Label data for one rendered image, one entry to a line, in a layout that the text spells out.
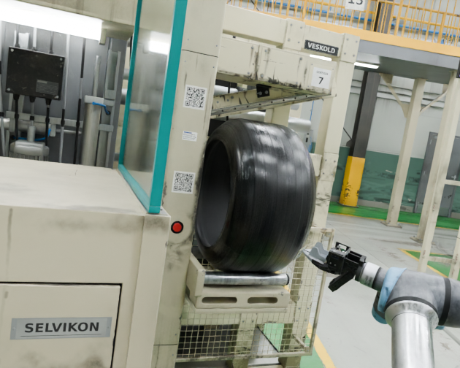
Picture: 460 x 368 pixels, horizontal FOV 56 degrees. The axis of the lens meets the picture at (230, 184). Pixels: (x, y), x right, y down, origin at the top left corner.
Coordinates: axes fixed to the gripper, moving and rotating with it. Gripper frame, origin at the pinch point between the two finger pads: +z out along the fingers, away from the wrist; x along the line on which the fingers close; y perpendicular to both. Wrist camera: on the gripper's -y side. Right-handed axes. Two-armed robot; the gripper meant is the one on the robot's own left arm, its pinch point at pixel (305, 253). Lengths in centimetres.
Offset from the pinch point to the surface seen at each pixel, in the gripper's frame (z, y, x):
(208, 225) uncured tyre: 47.1, -13.4, -8.4
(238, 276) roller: 17.9, -10.4, 14.4
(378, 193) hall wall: 132, -420, -917
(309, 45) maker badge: 48, 52, -91
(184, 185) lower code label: 41.6, 18.7, 16.7
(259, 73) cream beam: 46, 48, -38
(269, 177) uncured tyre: 14.3, 28.2, 7.7
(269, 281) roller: 9.2, -13.8, 6.0
